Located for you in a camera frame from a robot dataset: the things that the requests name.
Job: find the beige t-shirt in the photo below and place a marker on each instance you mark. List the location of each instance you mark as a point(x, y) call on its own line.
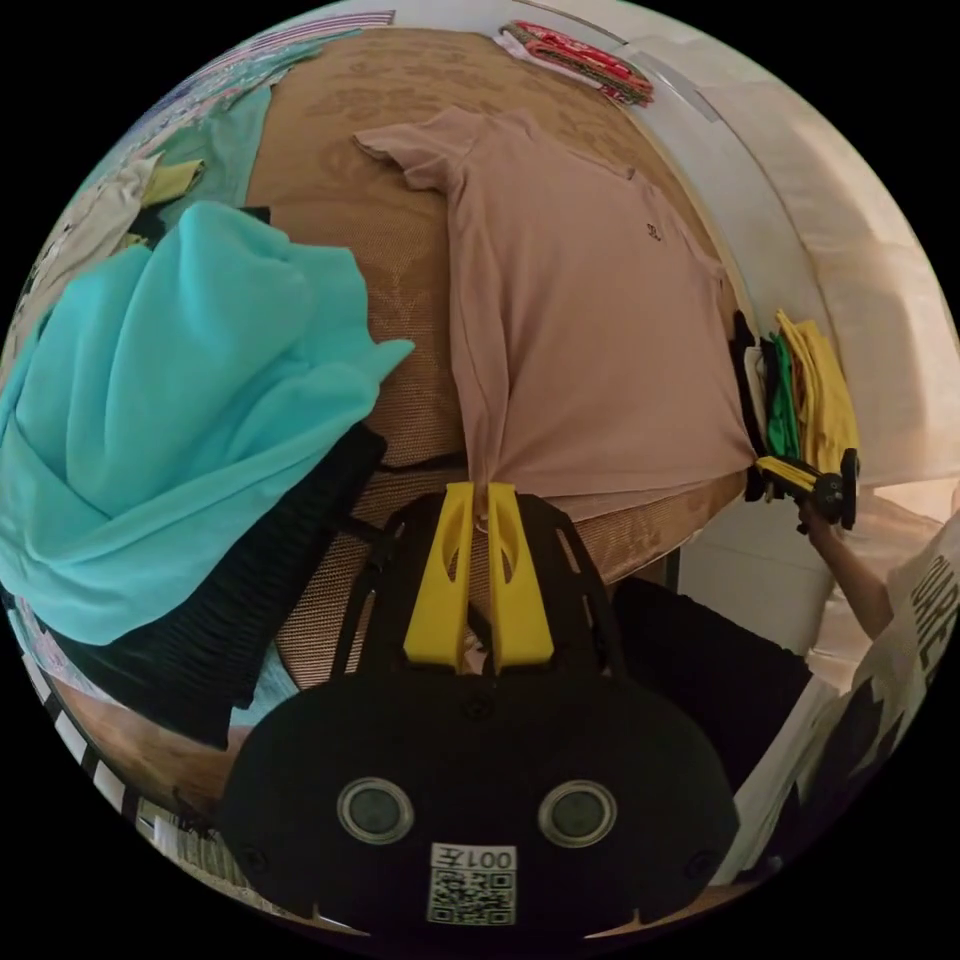
point(585, 322)

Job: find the person's right hand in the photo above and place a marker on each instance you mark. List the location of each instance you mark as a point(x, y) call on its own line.
point(814, 525)

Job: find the pile of clothes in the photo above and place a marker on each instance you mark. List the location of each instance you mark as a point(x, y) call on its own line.
point(180, 390)
point(814, 390)

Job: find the red patterned folded cloth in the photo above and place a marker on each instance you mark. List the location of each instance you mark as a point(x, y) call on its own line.
point(581, 60)

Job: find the person's right forearm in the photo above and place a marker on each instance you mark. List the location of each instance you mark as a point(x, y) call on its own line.
point(855, 585)

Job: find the person's body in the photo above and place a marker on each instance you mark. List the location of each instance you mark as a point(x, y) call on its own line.
point(900, 675)

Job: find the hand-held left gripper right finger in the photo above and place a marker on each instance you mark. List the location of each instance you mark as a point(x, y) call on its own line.
point(525, 607)

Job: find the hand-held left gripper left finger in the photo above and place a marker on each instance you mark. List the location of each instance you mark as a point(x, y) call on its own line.
point(433, 600)

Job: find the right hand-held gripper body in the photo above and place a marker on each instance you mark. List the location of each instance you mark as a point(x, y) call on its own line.
point(829, 495)

